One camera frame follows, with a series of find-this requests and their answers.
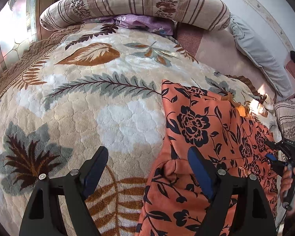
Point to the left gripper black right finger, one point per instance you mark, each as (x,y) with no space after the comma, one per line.
(252,215)

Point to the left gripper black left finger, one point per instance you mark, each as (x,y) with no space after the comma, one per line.
(43,214)

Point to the orange black floral garment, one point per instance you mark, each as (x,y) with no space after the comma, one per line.
(173,202)

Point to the striped floral pillow right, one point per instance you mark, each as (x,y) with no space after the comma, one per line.
(285,113)

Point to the leaf pattern plush blanket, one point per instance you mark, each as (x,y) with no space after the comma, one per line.
(96,85)

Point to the grey pillow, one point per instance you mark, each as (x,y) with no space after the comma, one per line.
(250,44)

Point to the pink bed sheet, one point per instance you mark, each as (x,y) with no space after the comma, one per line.
(217,49)

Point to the stained glass window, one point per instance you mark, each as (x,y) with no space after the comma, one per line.
(18,29)

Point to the purple cloth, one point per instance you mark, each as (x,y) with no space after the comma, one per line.
(156,25)

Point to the striped floral bolster pillow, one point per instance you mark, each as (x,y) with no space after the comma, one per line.
(211,15)

